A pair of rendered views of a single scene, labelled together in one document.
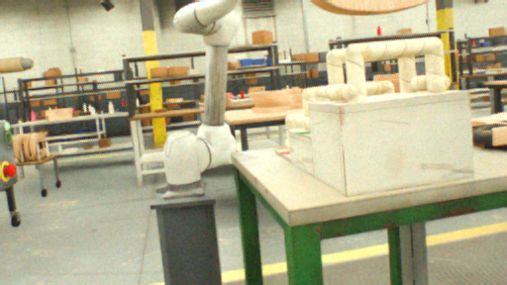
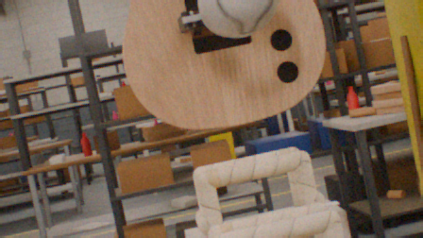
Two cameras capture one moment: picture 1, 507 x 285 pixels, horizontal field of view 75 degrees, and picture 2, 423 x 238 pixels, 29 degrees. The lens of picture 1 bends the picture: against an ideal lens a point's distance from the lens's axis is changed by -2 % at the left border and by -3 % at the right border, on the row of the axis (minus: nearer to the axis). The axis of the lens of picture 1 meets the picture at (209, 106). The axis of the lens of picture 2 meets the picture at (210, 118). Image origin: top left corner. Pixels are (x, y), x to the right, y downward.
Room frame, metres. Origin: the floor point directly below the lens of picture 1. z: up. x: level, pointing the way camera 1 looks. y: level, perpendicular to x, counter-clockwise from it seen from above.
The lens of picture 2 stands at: (2.13, -0.37, 1.37)
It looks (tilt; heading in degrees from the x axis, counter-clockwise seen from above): 3 degrees down; 182
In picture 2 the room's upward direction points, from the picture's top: 12 degrees counter-clockwise
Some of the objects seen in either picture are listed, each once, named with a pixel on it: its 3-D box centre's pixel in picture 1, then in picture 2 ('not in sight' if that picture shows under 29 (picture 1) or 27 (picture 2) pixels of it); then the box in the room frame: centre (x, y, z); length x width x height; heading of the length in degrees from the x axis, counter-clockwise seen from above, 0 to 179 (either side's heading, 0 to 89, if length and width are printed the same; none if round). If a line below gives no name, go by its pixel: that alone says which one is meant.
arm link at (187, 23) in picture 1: (192, 19); not in sight; (1.45, 0.04, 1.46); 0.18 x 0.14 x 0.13; 42
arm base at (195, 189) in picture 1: (180, 186); not in sight; (1.51, 0.17, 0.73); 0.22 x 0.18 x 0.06; 89
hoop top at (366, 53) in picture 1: (394, 48); (247, 165); (0.64, -0.37, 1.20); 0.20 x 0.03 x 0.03; 95
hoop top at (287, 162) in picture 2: (370, 53); (253, 170); (0.72, -0.36, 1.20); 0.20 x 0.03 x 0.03; 95
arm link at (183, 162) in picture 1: (183, 155); not in sight; (1.51, 0.14, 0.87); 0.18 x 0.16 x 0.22; 132
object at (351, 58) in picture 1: (355, 77); (297, 180); (0.64, -0.28, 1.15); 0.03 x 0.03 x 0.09
